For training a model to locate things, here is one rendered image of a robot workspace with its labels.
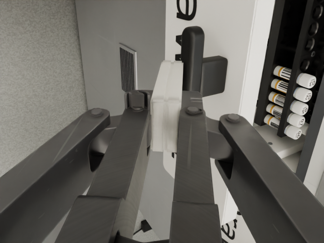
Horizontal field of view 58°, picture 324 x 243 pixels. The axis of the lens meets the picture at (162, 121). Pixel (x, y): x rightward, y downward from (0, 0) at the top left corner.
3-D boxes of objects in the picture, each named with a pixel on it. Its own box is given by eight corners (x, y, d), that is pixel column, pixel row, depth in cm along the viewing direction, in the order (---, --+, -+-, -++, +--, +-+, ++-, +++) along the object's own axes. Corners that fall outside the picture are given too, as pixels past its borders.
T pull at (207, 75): (176, 124, 23) (186, 131, 22) (180, 25, 20) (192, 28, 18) (212, 114, 25) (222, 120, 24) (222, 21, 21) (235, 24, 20)
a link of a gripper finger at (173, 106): (165, 101, 14) (181, 101, 14) (172, 60, 20) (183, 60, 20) (164, 153, 15) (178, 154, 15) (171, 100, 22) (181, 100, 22)
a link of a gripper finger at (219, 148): (178, 132, 13) (247, 135, 13) (181, 89, 17) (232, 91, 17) (177, 160, 14) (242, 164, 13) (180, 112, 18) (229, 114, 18)
